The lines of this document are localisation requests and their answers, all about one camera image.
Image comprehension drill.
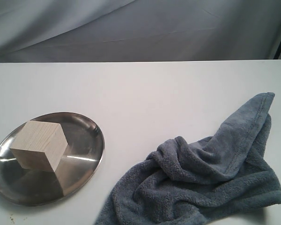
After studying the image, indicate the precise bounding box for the light wooden cube block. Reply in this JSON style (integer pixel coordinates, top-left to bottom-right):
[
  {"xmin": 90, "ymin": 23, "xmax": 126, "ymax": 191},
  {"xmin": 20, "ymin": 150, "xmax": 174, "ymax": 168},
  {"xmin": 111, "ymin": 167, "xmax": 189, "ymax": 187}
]
[{"xmin": 10, "ymin": 120, "xmax": 68, "ymax": 173}]

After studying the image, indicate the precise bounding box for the round stainless steel plate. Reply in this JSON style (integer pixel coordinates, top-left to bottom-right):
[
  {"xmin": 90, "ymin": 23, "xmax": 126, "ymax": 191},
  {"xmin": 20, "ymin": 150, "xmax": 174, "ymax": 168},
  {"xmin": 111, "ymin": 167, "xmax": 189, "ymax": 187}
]
[{"xmin": 0, "ymin": 112, "xmax": 105, "ymax": 206}]

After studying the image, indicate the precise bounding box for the grey backdrop cloth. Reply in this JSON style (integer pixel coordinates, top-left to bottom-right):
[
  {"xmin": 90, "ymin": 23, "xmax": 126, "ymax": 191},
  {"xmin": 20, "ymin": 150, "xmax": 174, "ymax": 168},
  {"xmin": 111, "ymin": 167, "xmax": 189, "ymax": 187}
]
[{"xmin": 0, "ymin": 0, "xmax": 281, "ymax": 62}]

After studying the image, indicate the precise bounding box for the blue-grey fluffy towel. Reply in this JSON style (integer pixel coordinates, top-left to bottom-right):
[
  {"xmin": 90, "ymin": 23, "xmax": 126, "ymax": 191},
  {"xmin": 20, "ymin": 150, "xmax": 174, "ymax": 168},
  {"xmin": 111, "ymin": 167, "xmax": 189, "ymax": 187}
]
[{"xmin": 95, "ymin": 92, "xmax": 281, "ymax": 225}]

